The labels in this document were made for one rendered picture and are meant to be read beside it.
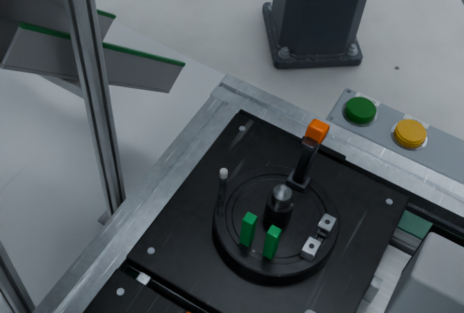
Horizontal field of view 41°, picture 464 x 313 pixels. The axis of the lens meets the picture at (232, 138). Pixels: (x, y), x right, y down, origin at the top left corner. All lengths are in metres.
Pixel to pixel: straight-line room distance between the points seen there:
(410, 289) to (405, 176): 0.39
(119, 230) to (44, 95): 0.33
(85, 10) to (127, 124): 0.40
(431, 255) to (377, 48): 0.70
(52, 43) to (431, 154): 0.49
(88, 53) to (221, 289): 0.28
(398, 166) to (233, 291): 0.27
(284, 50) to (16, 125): 0.42
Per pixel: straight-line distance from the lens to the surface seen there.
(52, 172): 0.89
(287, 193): 0.64
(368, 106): 0.83
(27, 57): 0.58
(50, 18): 0.77
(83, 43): 0.57
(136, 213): 0.73
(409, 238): 0.77
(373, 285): 0.70
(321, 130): 0.65
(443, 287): 0.40
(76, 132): 0.92
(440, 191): 0.80
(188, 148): 0.78
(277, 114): 0.81
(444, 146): 0.83
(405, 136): 0.81
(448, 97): 1.04
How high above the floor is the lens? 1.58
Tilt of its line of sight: 53 degrees down
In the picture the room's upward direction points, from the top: 5 degrees clockwise
